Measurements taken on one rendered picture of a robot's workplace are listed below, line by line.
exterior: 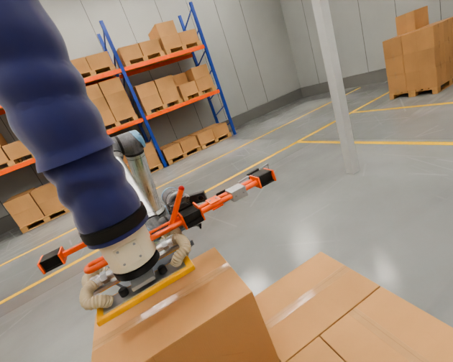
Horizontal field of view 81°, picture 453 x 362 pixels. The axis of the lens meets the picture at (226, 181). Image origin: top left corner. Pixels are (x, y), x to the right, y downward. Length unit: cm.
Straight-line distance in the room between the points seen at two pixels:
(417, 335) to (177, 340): 91
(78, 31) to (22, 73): 909
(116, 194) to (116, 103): 741
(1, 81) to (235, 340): 108
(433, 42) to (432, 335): 640
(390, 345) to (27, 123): 143
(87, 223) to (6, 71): 44
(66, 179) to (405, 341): 133
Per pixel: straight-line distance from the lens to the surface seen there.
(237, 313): 107
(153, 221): 133
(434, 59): 730
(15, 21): 90
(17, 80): 87
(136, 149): 163
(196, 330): 105
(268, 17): 1284
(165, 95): 858
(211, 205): 104
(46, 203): 835
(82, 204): 89
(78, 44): 983
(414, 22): 804
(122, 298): 101
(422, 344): 137
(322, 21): 363
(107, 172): 88
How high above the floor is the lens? 165
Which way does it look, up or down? 19 degrees down
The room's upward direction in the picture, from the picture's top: 20 degrees counter-clockwise
